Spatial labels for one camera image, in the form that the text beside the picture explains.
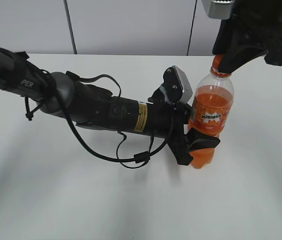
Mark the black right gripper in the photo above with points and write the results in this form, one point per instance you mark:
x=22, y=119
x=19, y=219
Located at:
x=254, y=29

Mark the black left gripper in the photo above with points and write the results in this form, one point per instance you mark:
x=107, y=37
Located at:
x=176, y=114

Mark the orange plastic bottle cap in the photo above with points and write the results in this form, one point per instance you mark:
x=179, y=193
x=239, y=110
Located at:
x=215, y=67

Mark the orange Mirinda soda bottle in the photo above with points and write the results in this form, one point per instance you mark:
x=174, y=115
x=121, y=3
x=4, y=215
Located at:
x=213, y=99

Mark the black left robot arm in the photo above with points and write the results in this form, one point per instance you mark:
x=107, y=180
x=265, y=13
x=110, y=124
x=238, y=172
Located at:
x=82, y=104

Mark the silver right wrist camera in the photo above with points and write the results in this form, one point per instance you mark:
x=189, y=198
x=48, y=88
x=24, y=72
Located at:
x=218, y=9

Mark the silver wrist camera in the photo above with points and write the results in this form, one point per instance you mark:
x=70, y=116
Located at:
x=176, y=85
x=218, y=9

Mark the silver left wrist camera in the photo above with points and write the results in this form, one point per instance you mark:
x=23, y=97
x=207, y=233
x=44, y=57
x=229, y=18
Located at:
x=176, y=85

